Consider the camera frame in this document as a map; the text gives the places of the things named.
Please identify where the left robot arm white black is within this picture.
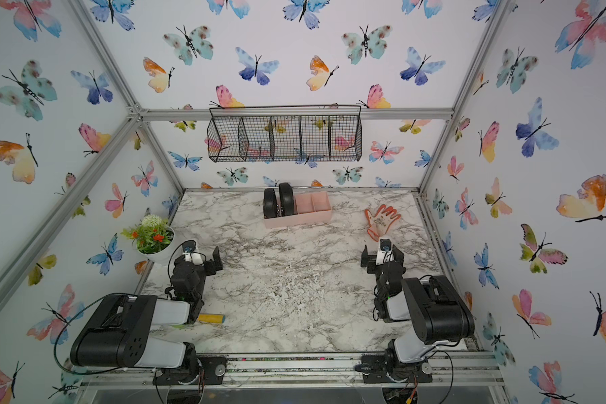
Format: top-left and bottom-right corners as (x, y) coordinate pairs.
(70, 240), (223, 370)

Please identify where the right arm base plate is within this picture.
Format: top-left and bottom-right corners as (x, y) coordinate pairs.
(355, 353), (433, 384)

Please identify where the white flower pot with plant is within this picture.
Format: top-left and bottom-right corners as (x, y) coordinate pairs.
(122, 214), (179, 264)

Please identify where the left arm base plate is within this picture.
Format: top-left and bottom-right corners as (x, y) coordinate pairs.
(153, 356), (227, 387)

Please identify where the pink divided storage box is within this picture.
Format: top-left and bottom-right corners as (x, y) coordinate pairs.
(264, 191), (333, 229)

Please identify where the red and white work glove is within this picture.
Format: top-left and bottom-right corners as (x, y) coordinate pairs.
(365, 204), (402, 242)

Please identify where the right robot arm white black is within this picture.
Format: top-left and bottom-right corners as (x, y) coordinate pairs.
(360, 237), (475, 370)

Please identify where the aluminium front rail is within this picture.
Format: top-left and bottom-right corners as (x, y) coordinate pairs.
(80, 352), (506, 390)

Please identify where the black wire wall basket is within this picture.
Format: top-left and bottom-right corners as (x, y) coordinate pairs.
(205, 104), (363, 167)

